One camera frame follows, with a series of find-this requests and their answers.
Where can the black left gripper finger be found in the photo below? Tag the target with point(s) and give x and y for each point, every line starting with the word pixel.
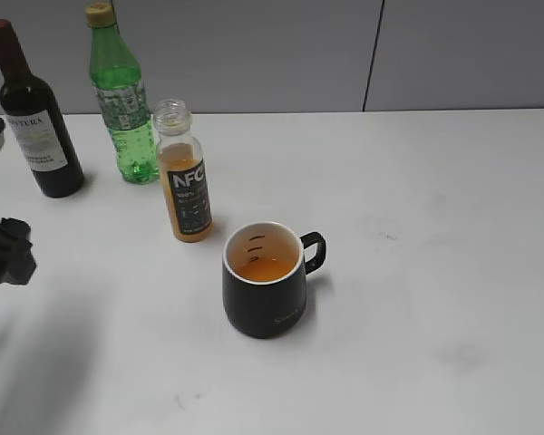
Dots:
pixel 17 264

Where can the black mug white inside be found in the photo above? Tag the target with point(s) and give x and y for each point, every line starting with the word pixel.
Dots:
pixel 264 269

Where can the green plastic soda bottle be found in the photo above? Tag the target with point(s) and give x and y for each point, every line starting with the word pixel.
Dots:
pixel 117 81

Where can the NFC orange juice bottle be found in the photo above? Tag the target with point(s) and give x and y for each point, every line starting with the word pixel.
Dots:
pixel 182 171

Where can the dark red wine bottle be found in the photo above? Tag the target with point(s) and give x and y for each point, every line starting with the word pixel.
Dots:
pixel 34 117

